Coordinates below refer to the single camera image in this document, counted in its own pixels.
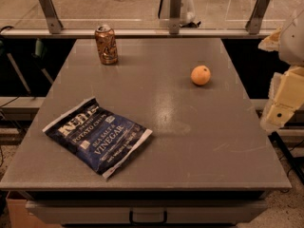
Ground right metal bracket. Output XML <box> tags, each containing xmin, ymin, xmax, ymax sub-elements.
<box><xmin>245</xmin><ymin>0</ymin><xmax>271</xmax><ymax>34</ymax></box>

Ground blue potato chip bag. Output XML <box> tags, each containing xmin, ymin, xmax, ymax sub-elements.
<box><xmin>43</xmin><ymin>98</ymin><xmax>152</xmax><ymax>179</ymax></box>

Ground metal bracket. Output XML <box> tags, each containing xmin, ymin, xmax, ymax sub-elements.
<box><xmin>168</xmin><ymin>0</ymin><xmax>181</xmax><ymax>34</ymax></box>
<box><xmin>245</xmin><ymin>0</ymin><xmax>271</xmax><ymax>34</ymax></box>
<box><xmin>38</xmin><ymin>0</ymin><xmax>63</xmax><ymax>34</ymax></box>

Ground cardboard box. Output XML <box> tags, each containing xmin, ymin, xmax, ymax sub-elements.
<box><xmin>6</xmin><ymin>192</ymin><xmax>61</xmax><ymax>228</ymax></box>

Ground middle metal bracket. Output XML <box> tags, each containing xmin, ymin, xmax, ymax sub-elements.
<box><xmin>168</xmin><ymin>0</ymin><xmax>181</xmax><ymax>34</ymax></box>

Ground grey table drawer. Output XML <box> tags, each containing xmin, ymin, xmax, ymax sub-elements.
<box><xmin>26</xmin><ymin>199</ymin><xmax>267</xmax><ymax>225</ymax></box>

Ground metal rail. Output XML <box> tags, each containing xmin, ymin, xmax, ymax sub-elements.
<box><xmin>1</xmin><ymin>28</ymin><xmax>274</xmax><ymax>39</ymax></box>

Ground brown soda can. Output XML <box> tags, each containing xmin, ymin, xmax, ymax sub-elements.
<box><xmin>94</xmin><ymin>25</ymin><xmax>118</xmax><ymax>65</ymax></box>

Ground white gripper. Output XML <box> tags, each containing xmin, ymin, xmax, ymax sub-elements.
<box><xmin>258</xmin><ymin>9</ymin><xmax>304</xmax><ymax>132</ymax></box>

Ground black drawer handle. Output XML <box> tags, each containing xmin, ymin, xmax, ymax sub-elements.
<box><xmin>128</xmin><ymin>210</ymin><xmax>167</xmax><ymax>225</ymax></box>

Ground orange fruit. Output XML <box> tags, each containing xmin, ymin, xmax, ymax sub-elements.
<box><xmin>191</xmin><ymin>66</ymin><xmax>211</xmax><ymax>86</ymax></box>

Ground left metal bracket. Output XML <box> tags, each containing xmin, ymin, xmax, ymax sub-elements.
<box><xmin>38</xmin><ymin>0</ymin><xmax>63</xmax><ymax>34</ymax></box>

